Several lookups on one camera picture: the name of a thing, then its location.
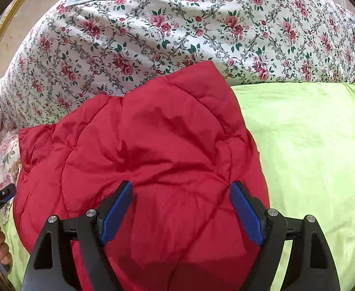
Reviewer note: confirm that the rose floral white quilt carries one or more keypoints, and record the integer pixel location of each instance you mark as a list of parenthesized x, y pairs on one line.
[(78, 50)]

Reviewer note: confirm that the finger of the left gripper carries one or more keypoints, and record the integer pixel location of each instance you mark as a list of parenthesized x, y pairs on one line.
[(7, 193)]

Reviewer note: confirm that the large flower print pillow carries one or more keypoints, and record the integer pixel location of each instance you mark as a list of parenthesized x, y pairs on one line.
[(10, 161)]

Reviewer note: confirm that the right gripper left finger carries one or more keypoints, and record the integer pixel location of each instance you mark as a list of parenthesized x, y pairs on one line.
[(52, 262)]

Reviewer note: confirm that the red quilted puffer jacket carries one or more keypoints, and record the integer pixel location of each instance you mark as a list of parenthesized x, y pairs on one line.
[(181, 141)]

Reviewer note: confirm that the lime green bed sheet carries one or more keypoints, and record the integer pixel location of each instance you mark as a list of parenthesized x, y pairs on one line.
[(305, 136)]

